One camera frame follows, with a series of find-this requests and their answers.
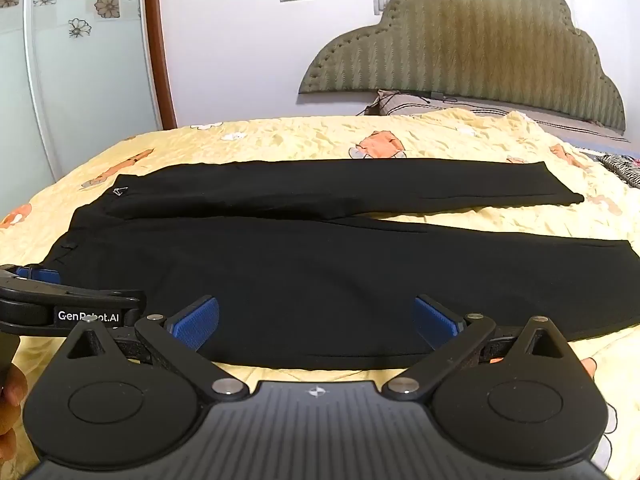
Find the brown wooden door frame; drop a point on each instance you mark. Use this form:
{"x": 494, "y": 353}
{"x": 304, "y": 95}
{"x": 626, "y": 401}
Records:
{"x": 159, "y": 50}

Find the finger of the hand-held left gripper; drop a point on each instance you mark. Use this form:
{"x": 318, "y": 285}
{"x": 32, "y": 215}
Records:
{"x": 47, "y": 278}

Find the grey patterned pillow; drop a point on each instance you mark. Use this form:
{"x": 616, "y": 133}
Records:
{"x": 500, "y": 110}

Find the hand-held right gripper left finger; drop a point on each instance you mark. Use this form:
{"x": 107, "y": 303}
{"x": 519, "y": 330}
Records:
{"x": 196, "y": 322}

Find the yellow carrot print blanket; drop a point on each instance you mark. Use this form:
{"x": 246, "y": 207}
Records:
{"x": 310, "y": 142}

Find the person's left hand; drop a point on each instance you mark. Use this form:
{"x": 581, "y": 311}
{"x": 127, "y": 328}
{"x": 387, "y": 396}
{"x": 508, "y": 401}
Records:
{"x": 12, "y": 395}

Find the black pants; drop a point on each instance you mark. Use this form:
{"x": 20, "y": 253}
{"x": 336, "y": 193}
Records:
{"x": 310, "y": 280}

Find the olive padded headboard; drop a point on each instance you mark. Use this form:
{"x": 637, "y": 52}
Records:
{"x": 465, "y": 45}

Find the flower pattern wardrobe door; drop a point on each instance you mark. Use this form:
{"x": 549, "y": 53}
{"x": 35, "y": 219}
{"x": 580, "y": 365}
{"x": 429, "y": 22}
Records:
{"x": 75, "y": 85}

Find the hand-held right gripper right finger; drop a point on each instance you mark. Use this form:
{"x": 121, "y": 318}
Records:
{"x": 434, "y": 321}

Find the zebra striped cloth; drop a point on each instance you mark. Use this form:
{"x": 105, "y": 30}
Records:
{"x": 622, "y": 167}

